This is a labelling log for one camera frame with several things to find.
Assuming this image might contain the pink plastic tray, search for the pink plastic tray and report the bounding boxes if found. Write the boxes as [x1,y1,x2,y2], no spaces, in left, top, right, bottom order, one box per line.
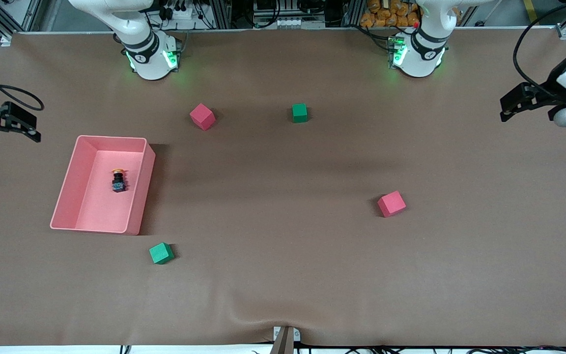
[50,135,156,236]

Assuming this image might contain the orange packaged items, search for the orange packaged items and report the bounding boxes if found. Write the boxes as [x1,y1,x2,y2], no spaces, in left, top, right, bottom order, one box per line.
[360,0,421,28]

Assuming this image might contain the red foam cube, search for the red foam cube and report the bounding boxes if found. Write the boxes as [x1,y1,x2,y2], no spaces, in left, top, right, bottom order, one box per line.
[377,190,407,218]
[189,103,216,131]

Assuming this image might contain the white power strip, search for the white power strip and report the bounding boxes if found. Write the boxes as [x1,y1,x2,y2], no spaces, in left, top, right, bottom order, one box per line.
[163,4,196,21]

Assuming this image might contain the brown table mat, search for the brown table mat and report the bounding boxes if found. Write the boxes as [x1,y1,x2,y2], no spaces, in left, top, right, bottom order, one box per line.
[0,27,566,347]

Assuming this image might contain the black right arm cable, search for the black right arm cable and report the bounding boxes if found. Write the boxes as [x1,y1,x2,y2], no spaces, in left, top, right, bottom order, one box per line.
[0,61,45,112]

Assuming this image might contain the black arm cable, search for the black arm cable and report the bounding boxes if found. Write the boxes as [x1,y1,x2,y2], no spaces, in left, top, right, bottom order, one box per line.
[0,61,45,112]
[513,0,566,96]

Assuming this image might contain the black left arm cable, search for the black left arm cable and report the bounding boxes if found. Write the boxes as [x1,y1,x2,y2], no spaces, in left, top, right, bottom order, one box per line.
[513,0,566,96]

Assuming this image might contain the aluminium frame post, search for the aluminium frame post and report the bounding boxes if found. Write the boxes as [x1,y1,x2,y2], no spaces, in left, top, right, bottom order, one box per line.
[208,0,233,29]
[341,0,365,28]

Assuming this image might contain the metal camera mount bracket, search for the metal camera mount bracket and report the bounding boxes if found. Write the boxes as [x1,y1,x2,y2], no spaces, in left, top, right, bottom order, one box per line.
[269,325,302,354]

